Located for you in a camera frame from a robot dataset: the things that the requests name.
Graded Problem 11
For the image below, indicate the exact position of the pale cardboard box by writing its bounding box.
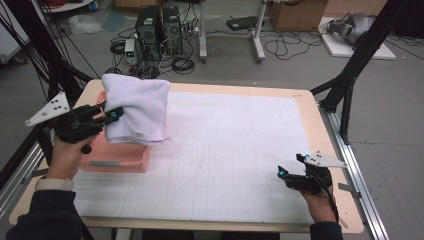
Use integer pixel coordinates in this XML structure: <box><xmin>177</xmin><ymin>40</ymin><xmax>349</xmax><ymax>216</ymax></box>
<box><xmin>324</xmin><ymin>0</ymin><xmax>389</xmax><ymax>18</ymax></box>

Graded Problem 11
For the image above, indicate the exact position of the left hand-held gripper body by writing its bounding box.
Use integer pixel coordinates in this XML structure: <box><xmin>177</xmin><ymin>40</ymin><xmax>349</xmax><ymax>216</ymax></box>
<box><xmin>24</xmin><ymin>91</ymin><xmax>109</xmax><ymax>155</ymax></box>

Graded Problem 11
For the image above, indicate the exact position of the lilac towel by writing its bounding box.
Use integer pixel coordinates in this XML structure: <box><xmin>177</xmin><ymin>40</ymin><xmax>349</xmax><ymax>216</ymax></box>
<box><xmin>100</xmin><ymin>73</ymin><xmax>172</xmax><ymax>146</ymax></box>

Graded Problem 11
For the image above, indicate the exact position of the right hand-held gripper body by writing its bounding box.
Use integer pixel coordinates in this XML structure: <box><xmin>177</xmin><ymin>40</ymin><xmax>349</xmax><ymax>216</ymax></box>
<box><xmin>284</xmin><ymin>150</ymin><xmax>348</xmax><ymax>196</ymax></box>

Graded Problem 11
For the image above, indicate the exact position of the black computer tower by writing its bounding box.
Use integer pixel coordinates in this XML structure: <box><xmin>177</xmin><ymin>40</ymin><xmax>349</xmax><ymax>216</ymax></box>
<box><xmin>162</xmin><ymin>5</ymin><xmax>184</xmax><ymax>56</ymax></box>
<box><xmin>134</xmin><ymin>5</ymin><xmax>164</xmax><ymax>62</ymax></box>

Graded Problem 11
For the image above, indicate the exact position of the grey rounded device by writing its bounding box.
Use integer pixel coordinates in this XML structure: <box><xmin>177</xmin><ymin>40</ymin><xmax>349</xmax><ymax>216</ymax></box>
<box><xmin>326</xmin><ymin>12</ymin><xmax>376</xmax><ymax>46</ymax></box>

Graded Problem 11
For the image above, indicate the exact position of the long black floor cable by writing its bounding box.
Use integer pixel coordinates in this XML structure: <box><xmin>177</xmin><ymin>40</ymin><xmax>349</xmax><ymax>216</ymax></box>
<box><xmin>263</xmin><ymin>29</ymin><xmax>324</xmax><ymax>62</ymax></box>

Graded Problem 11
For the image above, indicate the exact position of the white grid mat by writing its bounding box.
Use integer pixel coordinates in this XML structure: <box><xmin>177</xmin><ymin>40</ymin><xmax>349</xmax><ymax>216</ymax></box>
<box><xmin>71</xmin><ymin>90</ymin><xmax>316</xmax><ymax>225</ymax></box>

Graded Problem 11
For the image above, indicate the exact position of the black flat box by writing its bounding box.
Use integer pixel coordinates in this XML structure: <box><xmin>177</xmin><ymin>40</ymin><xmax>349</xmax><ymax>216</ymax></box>
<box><xmin>226</xmin><ymin>15</ymin><xmax>264</xmax><ymax>32</ymax></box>

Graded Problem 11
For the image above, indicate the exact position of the white floor board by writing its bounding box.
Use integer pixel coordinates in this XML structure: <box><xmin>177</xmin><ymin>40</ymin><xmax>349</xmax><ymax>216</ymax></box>
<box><xmin>318</xmin><ymin>16</ymin><xmax>397</xmax><ymax>61</ymax></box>

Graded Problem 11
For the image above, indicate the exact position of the white metal stand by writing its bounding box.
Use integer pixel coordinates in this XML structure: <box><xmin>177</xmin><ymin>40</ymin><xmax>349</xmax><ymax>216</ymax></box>
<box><xmin>198</xmin><ymin>0</ymin><xmax>268</xmax><ymax>65</ymax></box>

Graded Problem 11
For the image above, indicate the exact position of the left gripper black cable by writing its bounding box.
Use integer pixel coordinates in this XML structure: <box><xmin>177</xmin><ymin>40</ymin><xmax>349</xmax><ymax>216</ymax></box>
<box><xmin>34</xmin><ymin>126</ymin><xmax>55</xmax><ymax>167</ymax></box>

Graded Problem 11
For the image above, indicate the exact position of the pink plastic basket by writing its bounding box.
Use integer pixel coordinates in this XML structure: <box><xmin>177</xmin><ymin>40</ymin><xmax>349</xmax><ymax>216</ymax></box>
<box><xmin>79</xmin><ymin>90</ymin><xmax>152</xmax><ymax>174</ymax></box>

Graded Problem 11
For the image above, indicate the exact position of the clear plastic bag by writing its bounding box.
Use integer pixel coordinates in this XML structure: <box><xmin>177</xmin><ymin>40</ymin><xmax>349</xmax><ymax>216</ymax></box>
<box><xmin>68</xmin><ymin>14</ymin><xmax>103</xmax><ymax>36</ymax></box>

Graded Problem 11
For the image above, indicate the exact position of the black metal frame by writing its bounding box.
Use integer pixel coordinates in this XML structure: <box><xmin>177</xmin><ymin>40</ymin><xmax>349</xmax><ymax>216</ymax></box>
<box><xmin>0</xmin><ymin>0</ymin><xmax>94</xmax><ymax>189</ymax></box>
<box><xmin>309</xmin><ymin>0</ymin><xmax>424</xmax><ymax>145</ymax></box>

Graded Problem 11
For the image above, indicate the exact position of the round white table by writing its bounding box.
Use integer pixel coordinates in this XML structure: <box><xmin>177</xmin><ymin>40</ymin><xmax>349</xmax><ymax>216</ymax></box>
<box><xmin>39</xmin><ymin>0</ymin><xmax>96</xmax><ymax>14</ymax></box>

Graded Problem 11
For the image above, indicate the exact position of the person's right hand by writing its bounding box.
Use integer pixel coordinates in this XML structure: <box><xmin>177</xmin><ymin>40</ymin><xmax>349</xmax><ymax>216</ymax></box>
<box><xmin>299</xmin><ymin>188</ymin><xmax>338</xmax><ymax>224</ymax></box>

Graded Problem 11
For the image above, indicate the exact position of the white power supply unit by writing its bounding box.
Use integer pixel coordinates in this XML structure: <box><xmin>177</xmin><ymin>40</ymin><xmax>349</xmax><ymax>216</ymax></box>
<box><xmin>124</xmin><ymin>38</ymin><xmax>138</xmax><ymax>66</ymax></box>

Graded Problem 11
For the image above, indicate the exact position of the brown cardboard box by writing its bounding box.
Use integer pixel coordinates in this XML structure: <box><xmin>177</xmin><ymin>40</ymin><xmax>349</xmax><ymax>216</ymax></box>
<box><xmin>269</xmin><ymin>0</ymin><xmax>329</xmax><ymax>33</ymax></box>

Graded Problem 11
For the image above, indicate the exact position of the white cabinet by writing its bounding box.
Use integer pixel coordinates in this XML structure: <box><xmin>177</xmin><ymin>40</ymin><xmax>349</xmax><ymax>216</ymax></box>
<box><xmin>0</xmin><ymin>6</ymin><xmax>31</xmax><ymax>64</ymax></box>

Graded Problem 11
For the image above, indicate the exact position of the aluminium rail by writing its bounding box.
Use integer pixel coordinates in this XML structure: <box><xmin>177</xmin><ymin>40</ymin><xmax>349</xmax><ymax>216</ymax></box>
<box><xmin>0</xmin><ymin>131</ymin><xmax>56</xmax><ymax>218</ymax></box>
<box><xmin>318</xmin><ymin>104</ymin><xmax>391</xmax><ymax>240</ymax></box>

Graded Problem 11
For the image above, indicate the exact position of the person's left hand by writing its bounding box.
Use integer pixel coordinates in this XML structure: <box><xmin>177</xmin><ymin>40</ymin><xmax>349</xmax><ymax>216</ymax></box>
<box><xmin>46</xmin><ymin>134</ymin><xmax>86</xmax><ymax>181</ymax></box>

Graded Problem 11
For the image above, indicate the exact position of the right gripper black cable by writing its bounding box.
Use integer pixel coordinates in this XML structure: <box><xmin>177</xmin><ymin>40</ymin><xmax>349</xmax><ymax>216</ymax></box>
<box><xmin>318</xmin><ymin>174</ymin><xmax>341</xmax><ymax>224</ymax></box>

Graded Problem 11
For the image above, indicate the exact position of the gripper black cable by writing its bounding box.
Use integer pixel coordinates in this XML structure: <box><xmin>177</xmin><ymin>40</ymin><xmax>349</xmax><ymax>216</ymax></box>
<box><xmin>34</xmin><ymin>126</ymin><xmax>55</xmax><ymax>167</ymax></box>
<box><xmin>318</xmin><ymin>174</ymin><xmax>341</xmax><ymax>224</ymax></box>

